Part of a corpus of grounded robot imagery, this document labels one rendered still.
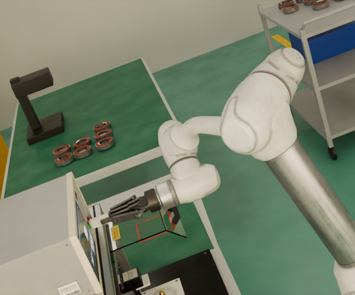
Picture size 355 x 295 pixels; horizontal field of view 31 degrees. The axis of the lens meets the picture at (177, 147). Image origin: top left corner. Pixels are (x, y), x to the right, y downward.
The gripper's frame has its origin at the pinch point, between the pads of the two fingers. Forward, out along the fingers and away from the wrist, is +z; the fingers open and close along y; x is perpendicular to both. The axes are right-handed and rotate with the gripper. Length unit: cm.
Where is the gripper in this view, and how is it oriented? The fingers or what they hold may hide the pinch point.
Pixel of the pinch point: (100, 220)
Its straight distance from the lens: 209.9
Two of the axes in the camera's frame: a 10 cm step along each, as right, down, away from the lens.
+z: -9.3, 3.6, -0.4
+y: -1.8, -3.7, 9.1
